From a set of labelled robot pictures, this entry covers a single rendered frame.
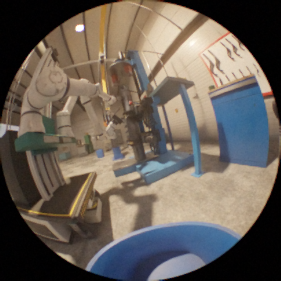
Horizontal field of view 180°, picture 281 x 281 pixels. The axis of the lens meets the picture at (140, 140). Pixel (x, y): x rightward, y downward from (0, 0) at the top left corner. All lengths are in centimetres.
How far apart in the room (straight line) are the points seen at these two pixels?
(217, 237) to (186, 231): 8
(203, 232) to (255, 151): 109
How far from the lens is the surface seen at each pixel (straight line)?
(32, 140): 50
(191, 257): 44
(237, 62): 256
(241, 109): 118
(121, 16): 673
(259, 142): 122
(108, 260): 27
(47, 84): 44
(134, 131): 154
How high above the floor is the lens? 58
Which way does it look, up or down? 4 degrees down
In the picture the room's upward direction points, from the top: 13 degrees counter-clockwise
